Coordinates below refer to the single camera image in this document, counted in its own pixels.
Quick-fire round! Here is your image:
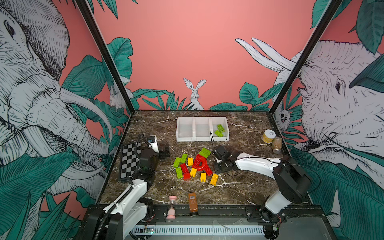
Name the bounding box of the green lego brick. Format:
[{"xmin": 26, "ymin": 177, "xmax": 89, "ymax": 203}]
[
  {"xmin": 176, "ymin": 167, "xmax": 183, "ymax": 180},
  {"xmin": 180, "ymin": 154, "xmax": 188, "ymax": 164},
  {"xmin": 173, "ymin": 157, "xmax": 181, "ymax": 168},
  {"xmin": 217, "ymin": 125, "xmax": 225, "ymax": 133},
  {"xmin": 215, "ymin": 130, "xmax": 224, "ymax": 137}
]

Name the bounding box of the large green lego plate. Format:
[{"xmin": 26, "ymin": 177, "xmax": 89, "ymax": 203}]
[{"xmin": 199, "ymin": 148, "xmax": 211, "ymax": 159}]

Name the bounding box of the white left bin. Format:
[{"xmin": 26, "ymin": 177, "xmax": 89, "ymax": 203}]
[{"xmin": 176, "ymin": 117, "xmax": 195, "ymax": 142}]

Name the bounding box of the red arch lego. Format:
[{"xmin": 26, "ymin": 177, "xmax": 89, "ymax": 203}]
[{"xmin": 193, "ymin": 154, "xmax": 207, "ymax": 171}]

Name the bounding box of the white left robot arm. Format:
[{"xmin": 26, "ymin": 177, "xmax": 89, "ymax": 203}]
[{"xmin": 79, "ymin": 136, "xmax": 170, "ymax": 240}]

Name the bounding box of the white bin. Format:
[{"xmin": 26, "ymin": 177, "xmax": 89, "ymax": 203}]
[
  {"xmin": 194, "ymin": 117, "xmax": 211, "ymax": 142},
  {"xmin": 176, "ymin": 117, "xmax": 195, "ymax": 142},
  {"xmin": 211, "ymin": 117, "xmax": 230, "ymax": 142}
]

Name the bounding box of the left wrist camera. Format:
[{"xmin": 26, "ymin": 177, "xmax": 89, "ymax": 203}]
[{"xmin": 148, "ymin": 135, "xmax": 159, "ymax": 153}]

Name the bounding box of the black white checkerboard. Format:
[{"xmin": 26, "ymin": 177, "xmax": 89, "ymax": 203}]
[{"xmin": 119, "ymin": 142, "xmax": 140, "ymax": 183}]

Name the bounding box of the white right bin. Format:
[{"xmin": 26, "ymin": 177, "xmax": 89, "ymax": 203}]
[{"xmin": 211, "ymin": 117, "xmax": 230, "ymax": 142}]

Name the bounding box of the yellow lego small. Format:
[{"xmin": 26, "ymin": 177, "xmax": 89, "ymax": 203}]
[
  {"xmin": 200, "ymin": 173, "xmax": 207, "ymax": 183},
  {"xmin": 187, "ymin": 158, "xmax": 194, "ymax": 166}
]

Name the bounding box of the white middle bin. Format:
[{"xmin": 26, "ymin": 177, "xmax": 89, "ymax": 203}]
[{"xmin": 194, "ymin": 117, "xmax": 211, "ymax": 142}]

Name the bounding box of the red lego brick long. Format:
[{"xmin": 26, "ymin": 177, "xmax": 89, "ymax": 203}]
[{"xmin": 204, "ymin": 165, "xmax": 213, "ymax": 176}]

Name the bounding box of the white perforated rail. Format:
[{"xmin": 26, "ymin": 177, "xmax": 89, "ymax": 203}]
[{"xmin": 132, "ymin": 225, "xmax": 265, "ymax": 236}]

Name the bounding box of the yellow lego small upper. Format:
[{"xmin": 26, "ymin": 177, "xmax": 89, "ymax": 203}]
[{"xmin": 187, "ymin": 158, "xmax": 194, "ymax": 166}]

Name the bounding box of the yellow lego long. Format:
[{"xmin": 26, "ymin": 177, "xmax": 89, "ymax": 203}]
[{"xmin": 210, "ymin": 174, "xmax": 219, "ymax": 186}]

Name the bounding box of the brown spice jar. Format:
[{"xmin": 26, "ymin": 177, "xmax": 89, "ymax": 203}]
[{"xmin": 272, "ymin": 137, "xmax": 283, "ymax": 155}]

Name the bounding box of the pink hourglass timer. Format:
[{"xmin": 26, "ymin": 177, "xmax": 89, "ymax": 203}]
[{"xmin": 167, "ymin": 196, "xmax": 177, "ymax": 220}]

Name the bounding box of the yellow tape roll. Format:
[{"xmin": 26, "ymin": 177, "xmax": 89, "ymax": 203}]
[{"xmin": 262, "ymin": 129, "xmax": 276, "ymax": 144}]

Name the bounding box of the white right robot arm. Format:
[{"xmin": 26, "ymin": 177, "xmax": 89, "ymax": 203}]
[{"xmin": 213, "ymin": 145, "xmax": 312, "ymax": 221}]

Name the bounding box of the brown orange bottle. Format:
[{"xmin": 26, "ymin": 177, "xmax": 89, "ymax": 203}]
[{"xmin": 188, "ymin": 193, "xmax": 199, "ymax": 217}]

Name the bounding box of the yellow lego small bottom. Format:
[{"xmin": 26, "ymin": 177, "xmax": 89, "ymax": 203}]
[{"xmin": 200, "ymin": 173, "xmax": 207, "ymax": 183}]

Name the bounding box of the red lego stack left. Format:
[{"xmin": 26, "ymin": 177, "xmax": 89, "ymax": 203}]
[{"xmin": 180, "ymin": 164, "xmax": 191, "ymax": 181}]

